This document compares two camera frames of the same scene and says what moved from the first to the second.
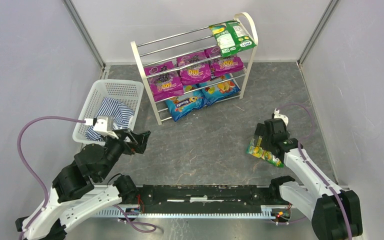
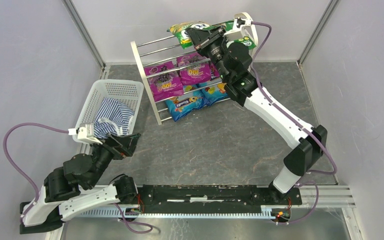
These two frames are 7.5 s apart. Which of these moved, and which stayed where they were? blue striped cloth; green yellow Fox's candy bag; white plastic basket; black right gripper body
Moved: black right gripper body; green yellow Fox's candy bag
Stayed: blue striped cloth; white plastic basket
